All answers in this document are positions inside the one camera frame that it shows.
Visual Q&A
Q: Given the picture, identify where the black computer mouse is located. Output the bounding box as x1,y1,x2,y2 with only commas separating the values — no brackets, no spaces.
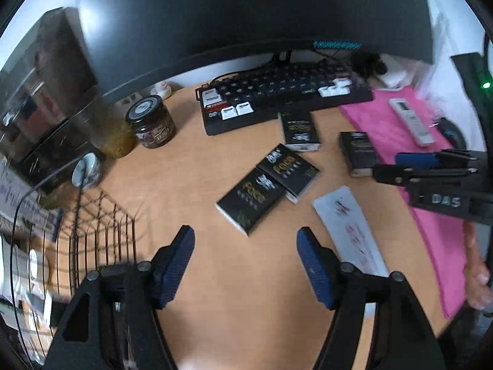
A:
433,117,468,151

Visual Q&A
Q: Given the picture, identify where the dark lidded glass jar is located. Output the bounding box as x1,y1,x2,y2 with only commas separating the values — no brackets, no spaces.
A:
125,95,177,149

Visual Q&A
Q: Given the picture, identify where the black computer monitor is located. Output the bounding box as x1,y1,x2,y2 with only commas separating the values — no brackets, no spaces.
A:
75,0,438,103

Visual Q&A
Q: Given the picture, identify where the white and blue box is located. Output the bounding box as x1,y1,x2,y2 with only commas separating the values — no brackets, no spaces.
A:
0,154,64,240

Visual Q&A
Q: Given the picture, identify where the small white ceramic cup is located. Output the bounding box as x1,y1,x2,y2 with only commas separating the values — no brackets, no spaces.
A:
72,153,103,189

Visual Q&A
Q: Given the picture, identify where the white tissue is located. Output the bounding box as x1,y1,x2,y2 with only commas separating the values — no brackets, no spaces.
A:
375,62,417,89

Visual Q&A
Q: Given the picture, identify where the wooden desktop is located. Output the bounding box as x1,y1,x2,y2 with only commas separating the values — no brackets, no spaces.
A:
50,81,468,370

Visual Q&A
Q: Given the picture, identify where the white remote control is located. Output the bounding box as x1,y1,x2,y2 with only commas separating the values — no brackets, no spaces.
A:
388,97,435,147

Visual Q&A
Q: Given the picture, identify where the person's right hand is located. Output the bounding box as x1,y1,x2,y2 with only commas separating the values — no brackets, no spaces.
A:
462,221,493,311

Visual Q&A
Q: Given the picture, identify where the black box with gold print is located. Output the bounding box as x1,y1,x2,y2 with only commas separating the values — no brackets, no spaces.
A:
339,131,380,178
216,168,287,236
278,111,322,152
256,144,320,204

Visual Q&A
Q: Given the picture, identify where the black keyboard with white keys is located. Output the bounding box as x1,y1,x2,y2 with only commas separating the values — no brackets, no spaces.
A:
194,62,374,136

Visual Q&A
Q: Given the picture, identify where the black wire basket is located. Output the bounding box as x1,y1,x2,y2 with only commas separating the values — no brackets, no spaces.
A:
11,191,155,370

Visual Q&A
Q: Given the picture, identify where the small white figurine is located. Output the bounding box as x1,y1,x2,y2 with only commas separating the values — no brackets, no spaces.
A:
152,80,173,99

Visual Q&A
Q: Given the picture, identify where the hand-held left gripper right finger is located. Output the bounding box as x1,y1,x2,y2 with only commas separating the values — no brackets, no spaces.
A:
296,227,447,370

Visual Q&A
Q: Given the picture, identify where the clear glass jar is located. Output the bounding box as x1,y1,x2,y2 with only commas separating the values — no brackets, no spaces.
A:
77,98,137,158

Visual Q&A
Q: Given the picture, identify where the teal patterned strip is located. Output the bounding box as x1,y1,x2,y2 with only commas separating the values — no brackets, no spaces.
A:
313,40,363,50

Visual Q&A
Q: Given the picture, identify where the pink cloth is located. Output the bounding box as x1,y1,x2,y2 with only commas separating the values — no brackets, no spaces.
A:
338,87,486,319

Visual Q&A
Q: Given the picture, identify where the white printed packet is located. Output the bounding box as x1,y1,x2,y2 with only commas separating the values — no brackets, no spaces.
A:
312,186,389,278

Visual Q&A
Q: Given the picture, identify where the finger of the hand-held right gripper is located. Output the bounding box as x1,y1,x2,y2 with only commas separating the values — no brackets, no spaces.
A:
395,148,478,170
372,164,480,193

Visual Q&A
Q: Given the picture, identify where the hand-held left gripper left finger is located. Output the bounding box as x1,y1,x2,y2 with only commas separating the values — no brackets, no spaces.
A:
44,224,195,370

